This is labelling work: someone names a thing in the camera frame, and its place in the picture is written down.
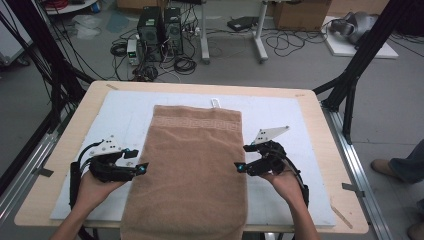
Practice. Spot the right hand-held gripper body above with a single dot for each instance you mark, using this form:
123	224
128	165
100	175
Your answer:
271	156

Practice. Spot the person's right hand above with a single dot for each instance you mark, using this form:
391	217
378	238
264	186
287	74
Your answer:
286	188

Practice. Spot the aluminium rail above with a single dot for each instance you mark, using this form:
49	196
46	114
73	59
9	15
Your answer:
360	173
30	163

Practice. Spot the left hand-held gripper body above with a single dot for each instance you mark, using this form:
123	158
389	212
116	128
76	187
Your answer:
108	166

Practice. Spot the grey bag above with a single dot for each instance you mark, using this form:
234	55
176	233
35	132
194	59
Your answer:
358	25

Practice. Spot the grey tape piece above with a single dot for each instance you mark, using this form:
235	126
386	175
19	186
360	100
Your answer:
45	172
351	188

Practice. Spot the slim black computer tower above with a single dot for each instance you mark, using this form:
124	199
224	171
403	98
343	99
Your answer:
174	30

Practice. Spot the white metal stand leg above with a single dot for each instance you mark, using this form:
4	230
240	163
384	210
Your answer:
204	33
260	33

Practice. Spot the black frame post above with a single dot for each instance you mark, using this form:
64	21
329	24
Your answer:
363	56
43	50

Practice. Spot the white power supply unit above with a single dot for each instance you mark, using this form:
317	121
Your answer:
133	51

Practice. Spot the white floor board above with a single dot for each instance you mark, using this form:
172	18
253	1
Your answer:
343	50

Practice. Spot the large black computer tower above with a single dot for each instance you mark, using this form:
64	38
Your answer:
150	30

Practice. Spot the flat black device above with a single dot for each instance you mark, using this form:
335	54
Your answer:
241	23

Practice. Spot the brown terry towel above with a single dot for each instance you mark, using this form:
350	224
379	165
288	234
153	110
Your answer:
193	173

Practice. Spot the thin wooden strip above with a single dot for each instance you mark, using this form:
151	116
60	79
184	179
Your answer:
341	216

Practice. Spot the person's left hand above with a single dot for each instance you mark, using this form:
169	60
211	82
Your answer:
93	193

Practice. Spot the white grid mat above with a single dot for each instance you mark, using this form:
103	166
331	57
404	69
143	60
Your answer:
283	116

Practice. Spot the large cardboard box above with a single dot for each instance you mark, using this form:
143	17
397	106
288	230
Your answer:
300	15

